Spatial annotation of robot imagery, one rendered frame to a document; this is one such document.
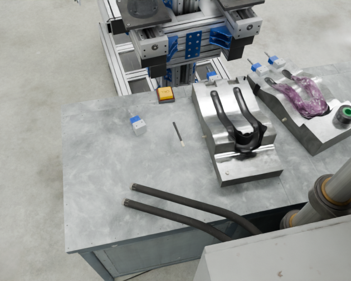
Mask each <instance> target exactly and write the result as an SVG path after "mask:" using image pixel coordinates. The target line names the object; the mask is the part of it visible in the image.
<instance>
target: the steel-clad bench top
mask: <svg viewBox="0 0 351 281"><path fill-rule="evenodd" d="M301 70H302V71H304V72H307V73H310V74H313V75H316V76H318V77H320V78H321V79H322V81H323V82H324V83H325V84H326V86H327V87H328V88H329V90H330V91H331V93H332V94H333V95H334V96H335V98H336V99H337V100H338V101H339V102H341V103H344V102H346V101H349V102H350V103H351V61H347V62H340V63H336V64H328V65H321V66H314V67H307V68H302V69H301ZM172 89H173V93H174V97H175V101H174V102H170V103H163V104H159V103H158V98H157V94H156V90H155V91H148V92H144V93H136V94H129V95H122V96H115V97H110V98H103V99H96V100H89V101H82V102H77V103H70V104H63V105H61V131H62V167H63V186H64V223H65V252H69V251H74V250H80V249H85V248H90V247H93V246H99V245H104V244H109V243H114V242H117V241H123V240H128V239H133V238H138V237H141V236H147V235H151V234H157V233H160V232H165V231H171V230H175V229H181V228H184V227H189V225H185V224H181V223H179V222H176V221H172V220H168V219H165V218H162V217H159V216H155V215H152V214H149V213H146V212H142V211H139V210H136V209H133V208H129V207H126V206H123V205H122V204H121V202H122V200H123V198H127V199H130V200H133V201H137V202H141V203H143V204H147V205H151V206H154V207H157V208H160V209H164V210H167V211H171V212H175V213H177V214H181V215H184V216H188V217H191V218H194V219H197V220H199V221H202V222H205V223H208V222H213V221H218V220H223V219H226V218H225V217H222V216H218V215H215V214H211V213H209V212H205V211H201V210H197V209H194V208H191V207H188V206H184V205H181V204H177V203H175V202H171V201H167V200H164V199H161V198H157V197H154V196H151V195H147V194H144V193H141V192H137V191H133V190H130V188H129V186H130V184H131V183H132V182H133V183H137V184H140V185H143V186H147V187H151V188H154V189H158V190H161V191H165V192H169V193H172V194H175V195H179V196H183V197H186V198H190V199H193V200H196V201H200V202H204V203H207V204H210V205H214V206H218V207H221V208H224V209H227V210H230V211H232V212H234V213H236V214H238V215H240V216H242V215H247V214H253V213H256V212H261V211H266V210H271V209H276V208H280V207H285V206H290V205H295V204H300V203H304V202H309V199H308V191H309V188H310V186H311V185H312V184H313V183H314V182H315V180H316V179H317V178H318V177H320V176H322V175H324V174H335V173H336V172H337V171H338V170H339V169H340V168H341V167H342V166H343V164H344V163H345V162H346V161H347V160H348V159H349V158H350V157H351V136H350V137H348V138H346V139H344V140H342V141H340V142H339V143H337V144H335V145H333V146H331V147H330V148H328V149H326V150H324V151H322V152H321V153H319V154H317V155H315V156H312V155H311V154H310V153H309V152H308V151H307V150H306V149H305V148H304V146H303V145H302V144H301V143H300V142H299V141H298V140H297V139H296V138H295V137H294V136H293V134H292V133H291V132H290V131H289V130H288V129H287V127H286V126H284V125H283V124H282V122H281V121H280V120H279V119H278V118H277V117H276V115H275V114H274V113H273V112H272V111H271V110H270V109H269V108H268V107H267V106H266V105H265V103H264V102H263V101H262V100H261V99H260V98H259V97H258V96H255V95H254V94H253V95H254V97H255V100H256V102H257V104H258V106H259V108H260V110H261V111H262V113H263V114H264V115H266V116H267V117H268V118H269V119H270V120H271V122H272V124H273V125H274V127H275V130H276V132H277V135H276V138H275V141H274V148H275V151H276V153H277V155H278V157H279V160H280V162H281V164H282V166H283V168H284V170H283V172H282V173H281V175H280V176H277V177H271V178H266V179H263V180H257V181H251V182H246V183H241V184H237V185H232V186H226V187H220V184H219V182H218V179H217V176H216V172H215V169H214V166H213V163H212V160H211V156H210V154H209V150H208V147H207V144H206V140H205V138H202V136H203V132H202V128H201V125H200V122H199V119H198V115H197V112H196V109H195V106H194V103H193V100H192V97H191V95H192V85H188V86H181V87H177V88H172ZM128 109H130V111H131V112H132V114H133V116H137V115H138V116H139V118H140V119H142V120H144V122H145V124H146V127H147V131H146V132H145V133H143V134H140V135H138V136H137V135H136V134H135V132H134V130H133V126H132V124H131V123H130V118H131V116H130V114H129V112H128ZM173 122H175V124H176V126H177V129H178V131H179V133H180V135H181V138H182V141H183V143H184V145H185V146H184V147H183V146H182V144H181V142H180V139H179V136H178V134H177V132H176V129H175V127H174V125H173Z"/></svg>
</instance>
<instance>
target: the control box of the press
mask: <svg viewBox="0 0 351 281"><path fill-rule="evenodd" d="M193 281H351V215H347V216H342V217H336V218H333V219H329V220H324V221H318V222H314V223H311V224H306V225H300V226H296V227H291V228H288V229H282V230H278V231H273V232H268V233H264V234H260V235H255V236H250V237H246V238H242V239H237V240H232V241H227V242H224V243H219V244H214V245H209V246H205V247H204V250H203V253H202V256H201V259H200V262H199V264H198V268H197V271H196V273H195V276H194V279H193Z"/></svg>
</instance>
